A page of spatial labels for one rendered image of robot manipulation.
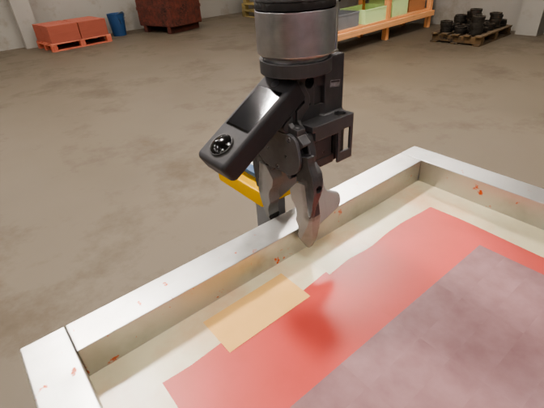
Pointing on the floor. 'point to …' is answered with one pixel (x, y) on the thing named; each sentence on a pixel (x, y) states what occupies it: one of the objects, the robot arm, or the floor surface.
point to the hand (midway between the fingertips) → (286, 229)
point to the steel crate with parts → (168, 14)
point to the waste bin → (117, 23)
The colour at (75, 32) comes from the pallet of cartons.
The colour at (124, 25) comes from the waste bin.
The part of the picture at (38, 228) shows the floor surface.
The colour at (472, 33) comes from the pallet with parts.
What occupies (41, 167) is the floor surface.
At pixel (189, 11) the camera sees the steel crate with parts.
